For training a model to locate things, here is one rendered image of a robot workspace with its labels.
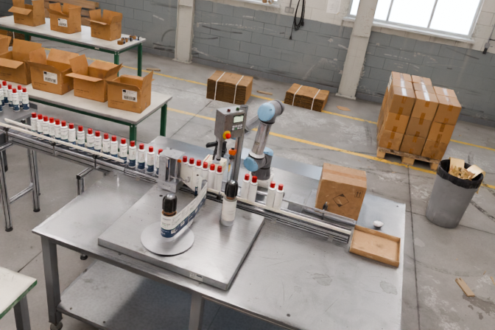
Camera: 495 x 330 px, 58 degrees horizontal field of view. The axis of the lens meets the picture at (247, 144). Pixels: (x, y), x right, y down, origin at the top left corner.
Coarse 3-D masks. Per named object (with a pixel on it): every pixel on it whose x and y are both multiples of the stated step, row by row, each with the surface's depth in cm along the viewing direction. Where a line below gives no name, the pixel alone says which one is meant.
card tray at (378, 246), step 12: (360, 228) 299; (360, 240) 290; (372, 240) 291; (384, 240) 293; (396, 240) 293; (360, 252) 276; (372, 252) 280; (384, 252) 282; (396, 252) 284; (396, 264) 271
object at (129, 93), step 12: (108, 84) 428; (120, 84) 420; (132, 84) 453; (144, 84) 428; (108, 96) 434; (120, 96) 432; (132, 96) 429; (144, 96) 438; (120, 108) 437; (132, 108) 435; (144, 108) 444
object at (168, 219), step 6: (168, 198) 245; (174, 198) 246; (162, 204) 248; (168, 204) 245; (174, 204) 247; (162, 210) 253; (168, 210) 247; (174, 210) 249; (162, 216) 250; (168, 216) 250; (174, 216) 250; (162, 222) 251; (168, 222) 250; (174, 222) 252; (162, 228) 253; (168, 228) 252; (174, 228) 254; (162, 234) 255; (168, 234) 254; (174, 234) 256; (168, 240) 256
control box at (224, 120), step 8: (224, 112) 286; (232, 112) 288; (240, 112) 291; (216, 120) 292; (224, 120) 286; (232, 120) 289; (216, 128) 294; (224, 128) 288; (224, 136) 291; (232, 136) 295; (240, 136) 301
